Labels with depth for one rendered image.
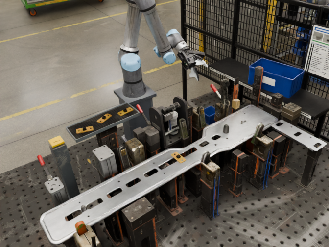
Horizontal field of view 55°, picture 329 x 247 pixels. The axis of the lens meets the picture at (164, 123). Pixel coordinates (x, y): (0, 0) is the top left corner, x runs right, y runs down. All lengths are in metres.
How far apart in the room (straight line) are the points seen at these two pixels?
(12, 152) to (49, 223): 2.26
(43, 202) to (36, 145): 1.70
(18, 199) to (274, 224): 1.44
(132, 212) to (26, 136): 2.61
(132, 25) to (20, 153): 2.13
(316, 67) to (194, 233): 1.22
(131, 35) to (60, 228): 1.15
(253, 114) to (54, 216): 1.23
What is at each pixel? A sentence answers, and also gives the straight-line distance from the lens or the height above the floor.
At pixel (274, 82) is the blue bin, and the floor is 1.11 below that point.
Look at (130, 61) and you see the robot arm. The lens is 1.91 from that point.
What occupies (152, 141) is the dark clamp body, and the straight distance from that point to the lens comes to 1.71.
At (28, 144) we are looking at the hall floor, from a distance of 3.73.
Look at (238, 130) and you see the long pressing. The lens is 1.85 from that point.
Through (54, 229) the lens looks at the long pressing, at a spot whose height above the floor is 1.00.
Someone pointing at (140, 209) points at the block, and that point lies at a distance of 1.41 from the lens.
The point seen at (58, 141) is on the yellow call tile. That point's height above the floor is 1.16.
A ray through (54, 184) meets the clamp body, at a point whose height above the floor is 1.06.
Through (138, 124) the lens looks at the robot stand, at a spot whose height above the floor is 0.91.
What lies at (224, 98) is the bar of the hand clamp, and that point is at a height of 1.10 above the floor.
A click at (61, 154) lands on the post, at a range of 1.66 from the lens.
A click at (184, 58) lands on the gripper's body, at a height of 1.28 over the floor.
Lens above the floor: 2.11
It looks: 36 degrees down
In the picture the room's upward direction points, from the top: 4 degrees counter-clockwise
